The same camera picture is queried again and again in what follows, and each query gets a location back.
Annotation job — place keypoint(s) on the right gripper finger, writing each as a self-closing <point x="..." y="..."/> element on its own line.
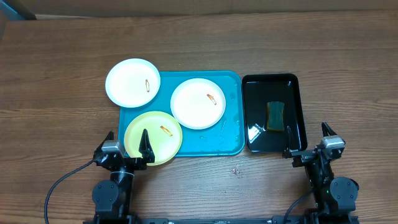
<point x="290" y="141"/>
<point x="327" y="130"/>

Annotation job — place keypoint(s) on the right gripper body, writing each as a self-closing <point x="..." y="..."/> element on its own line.
<point x="306" y="157"/>

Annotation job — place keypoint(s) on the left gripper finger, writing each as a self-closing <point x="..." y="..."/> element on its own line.
<point x="145" y="148"/>
<point x="110" y="136"/>

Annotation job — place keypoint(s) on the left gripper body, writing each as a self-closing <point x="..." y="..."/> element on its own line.
<point x="134" y="164"/>

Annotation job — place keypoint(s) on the green yellow sponge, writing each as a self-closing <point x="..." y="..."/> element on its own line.
<point x="275" y="116"/>

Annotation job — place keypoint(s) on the white plate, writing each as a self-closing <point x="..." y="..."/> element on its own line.
<point x="132" y="83"/>
<point x="198" y="103"/>

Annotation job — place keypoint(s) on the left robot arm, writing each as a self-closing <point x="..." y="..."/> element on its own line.
<point x="112" y="197"/>

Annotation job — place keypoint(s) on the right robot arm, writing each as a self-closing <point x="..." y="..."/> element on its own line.
<point x="334" y="196"/>

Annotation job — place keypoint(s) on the black rectangular tray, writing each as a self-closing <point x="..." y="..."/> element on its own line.
<point x="258" y="90"/>

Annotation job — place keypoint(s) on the yellow plate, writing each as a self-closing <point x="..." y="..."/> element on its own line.
<point x="165" y="135"/>

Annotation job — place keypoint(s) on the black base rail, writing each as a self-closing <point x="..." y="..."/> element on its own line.
<point x="273" y="220"/>

